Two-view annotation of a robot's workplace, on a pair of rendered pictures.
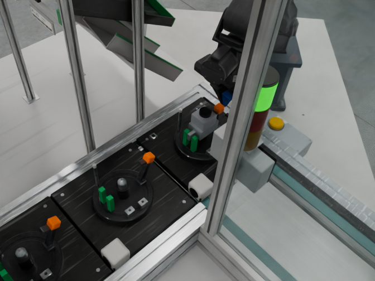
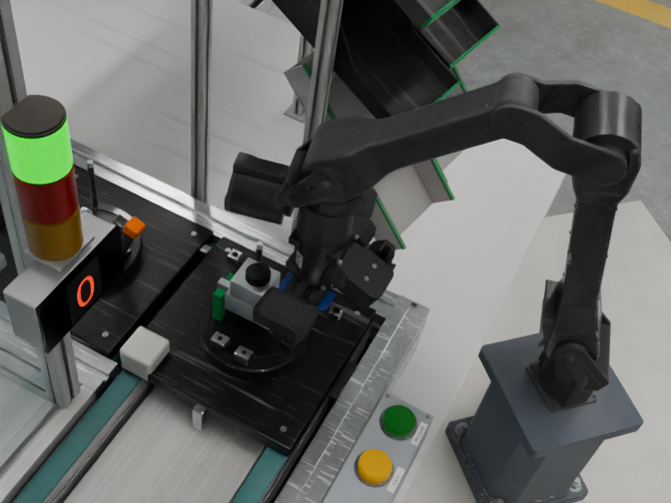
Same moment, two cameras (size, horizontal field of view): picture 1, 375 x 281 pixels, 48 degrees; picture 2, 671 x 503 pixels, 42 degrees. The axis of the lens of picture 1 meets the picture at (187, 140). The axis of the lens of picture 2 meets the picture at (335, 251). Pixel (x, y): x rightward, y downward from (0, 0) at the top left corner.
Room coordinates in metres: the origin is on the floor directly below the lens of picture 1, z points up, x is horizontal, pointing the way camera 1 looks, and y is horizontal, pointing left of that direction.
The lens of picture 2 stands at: (0.51, -0.67, 1.90)
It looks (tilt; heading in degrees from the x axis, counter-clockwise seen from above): 49 degrees down; 68
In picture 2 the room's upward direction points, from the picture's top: 11 degrees clockwise
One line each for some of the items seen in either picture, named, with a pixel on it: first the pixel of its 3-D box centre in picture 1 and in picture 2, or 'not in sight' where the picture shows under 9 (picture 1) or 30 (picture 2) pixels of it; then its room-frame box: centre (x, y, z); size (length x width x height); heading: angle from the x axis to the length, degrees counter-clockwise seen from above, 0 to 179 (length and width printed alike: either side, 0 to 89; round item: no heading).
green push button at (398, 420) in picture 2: not in sight; (398, 422); (0.84, -0.19, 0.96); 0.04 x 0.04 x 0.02
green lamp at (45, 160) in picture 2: not in sight; (38, 142); (0.47, -0.10, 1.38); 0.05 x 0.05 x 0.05
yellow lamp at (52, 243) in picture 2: not in sight; (52, 223); (0.47, -0.10, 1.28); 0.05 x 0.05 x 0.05
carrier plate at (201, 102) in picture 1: (200, 145); (253, 337); (0.69, -0.04, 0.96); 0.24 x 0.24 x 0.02; 49
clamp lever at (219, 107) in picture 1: (215, 117); not in sight; (0.72, -0.06, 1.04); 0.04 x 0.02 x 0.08; 139
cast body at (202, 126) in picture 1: (201, 122); (249, 286); (0.68, -0.03, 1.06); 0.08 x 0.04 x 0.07; 139
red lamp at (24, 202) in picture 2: not in sight; (45, 185); (0.47, -0.10, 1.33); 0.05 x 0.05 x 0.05
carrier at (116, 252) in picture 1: (122, 188); (86, 229); (0.49, 0.13, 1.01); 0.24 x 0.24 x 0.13; 49
